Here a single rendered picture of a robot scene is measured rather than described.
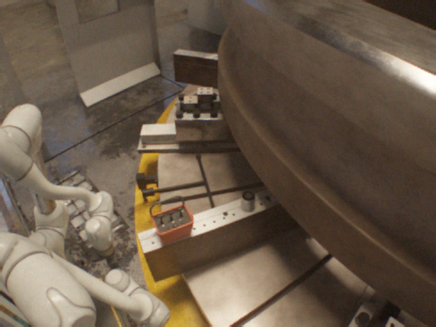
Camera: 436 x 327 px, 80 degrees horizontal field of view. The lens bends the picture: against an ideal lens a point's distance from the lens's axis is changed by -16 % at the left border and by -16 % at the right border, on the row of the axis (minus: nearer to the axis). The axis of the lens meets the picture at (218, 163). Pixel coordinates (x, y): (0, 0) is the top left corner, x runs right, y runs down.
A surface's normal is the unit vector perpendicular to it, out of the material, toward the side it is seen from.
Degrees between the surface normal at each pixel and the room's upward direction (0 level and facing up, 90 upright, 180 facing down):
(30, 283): 10
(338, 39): 45
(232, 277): 0
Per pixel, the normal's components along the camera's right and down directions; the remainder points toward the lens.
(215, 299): 0.00, -0.72
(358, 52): -0.59, -0.25
